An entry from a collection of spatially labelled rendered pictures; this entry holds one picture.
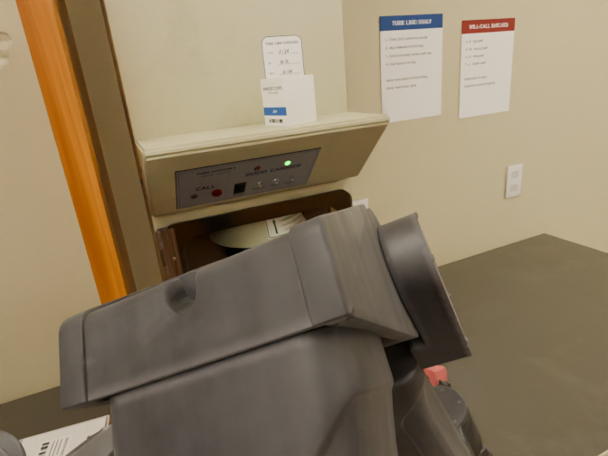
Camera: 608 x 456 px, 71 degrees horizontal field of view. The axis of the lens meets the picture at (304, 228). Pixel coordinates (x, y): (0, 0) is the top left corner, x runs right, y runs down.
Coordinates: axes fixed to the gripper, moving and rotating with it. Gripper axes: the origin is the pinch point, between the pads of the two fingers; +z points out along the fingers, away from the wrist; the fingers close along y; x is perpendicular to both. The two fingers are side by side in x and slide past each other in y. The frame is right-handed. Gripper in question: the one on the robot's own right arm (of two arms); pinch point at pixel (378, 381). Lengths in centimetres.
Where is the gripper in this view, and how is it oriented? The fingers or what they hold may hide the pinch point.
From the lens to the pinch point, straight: 67.2
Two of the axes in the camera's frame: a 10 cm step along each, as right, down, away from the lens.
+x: 1.4, 9.5, 3.0
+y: -9.1, 2.4, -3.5
